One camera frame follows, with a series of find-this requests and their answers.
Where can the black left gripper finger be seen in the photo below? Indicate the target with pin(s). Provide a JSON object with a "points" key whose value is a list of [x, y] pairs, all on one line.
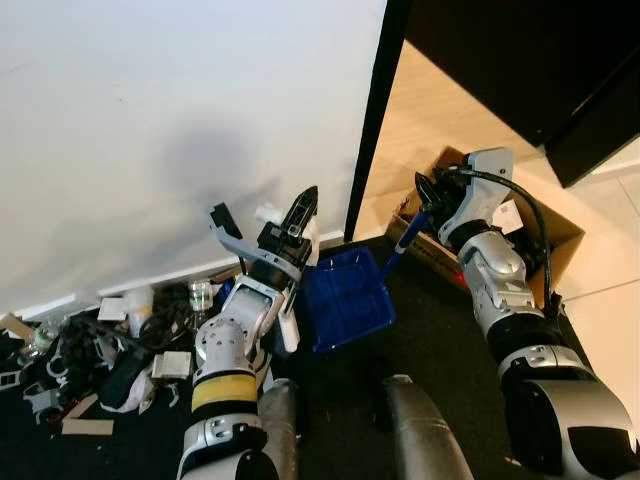
{"points": [[309, 220], [295, 222]]}

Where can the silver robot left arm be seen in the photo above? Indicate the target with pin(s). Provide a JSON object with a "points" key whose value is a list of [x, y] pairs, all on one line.
{"points": [[232, 345]]}

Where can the large white printed paper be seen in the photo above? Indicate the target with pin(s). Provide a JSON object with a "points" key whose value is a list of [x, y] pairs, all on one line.
{"points": [[508, 215]]}

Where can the clear plastic bottle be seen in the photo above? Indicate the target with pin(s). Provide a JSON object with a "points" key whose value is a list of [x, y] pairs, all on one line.
{"points": [[202, 295]]}

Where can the white skirting board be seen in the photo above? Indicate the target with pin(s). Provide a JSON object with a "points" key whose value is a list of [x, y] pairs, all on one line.
{"points": [[170, 277]]}

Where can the brown cardboard box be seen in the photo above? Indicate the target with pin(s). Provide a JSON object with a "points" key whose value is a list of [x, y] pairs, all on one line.
{"points": [[560, 255]]}

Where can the white crumpled container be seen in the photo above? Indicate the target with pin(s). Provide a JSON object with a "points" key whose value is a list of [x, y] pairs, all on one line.
{"points": [[140, 310]]}

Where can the black cabinet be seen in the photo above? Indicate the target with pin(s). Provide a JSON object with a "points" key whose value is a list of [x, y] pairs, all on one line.
{"points": [[520, 60]]}

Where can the white paper card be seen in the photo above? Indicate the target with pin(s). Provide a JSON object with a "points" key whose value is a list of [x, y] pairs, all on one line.
{"points": [[112, 308]]}

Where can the grey robot left leg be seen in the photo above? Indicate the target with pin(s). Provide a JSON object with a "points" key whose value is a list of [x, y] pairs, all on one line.
{"points": [[280, 430]]}

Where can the grey robot leg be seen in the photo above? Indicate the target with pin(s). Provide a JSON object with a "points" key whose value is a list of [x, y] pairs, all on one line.
{"points": [[280, 430], [425, 430]]}

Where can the grey robot right leg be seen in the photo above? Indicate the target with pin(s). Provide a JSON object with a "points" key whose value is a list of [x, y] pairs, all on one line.
{"points": [[425, 430]]}

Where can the flat brown cardboard piece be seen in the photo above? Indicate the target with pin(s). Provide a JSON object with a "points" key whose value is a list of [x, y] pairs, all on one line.
{"points": [[88, 427]]}

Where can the brown cardboard flap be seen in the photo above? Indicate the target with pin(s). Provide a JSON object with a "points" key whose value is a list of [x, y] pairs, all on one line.
{"points": [[12, 328]]}

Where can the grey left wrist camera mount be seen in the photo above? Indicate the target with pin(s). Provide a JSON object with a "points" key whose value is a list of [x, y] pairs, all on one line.
{"points": [[245, 255]]}

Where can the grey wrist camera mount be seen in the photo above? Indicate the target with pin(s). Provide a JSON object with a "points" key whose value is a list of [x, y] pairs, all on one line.
{"points": [[245, 255], [487, 185]]}

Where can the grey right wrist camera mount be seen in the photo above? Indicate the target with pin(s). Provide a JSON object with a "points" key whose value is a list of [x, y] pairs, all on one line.
{"points": [[487, 185]]}

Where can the black door frame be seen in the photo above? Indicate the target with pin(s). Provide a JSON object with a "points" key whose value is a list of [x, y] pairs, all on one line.
{"points": [[376, 120]]}

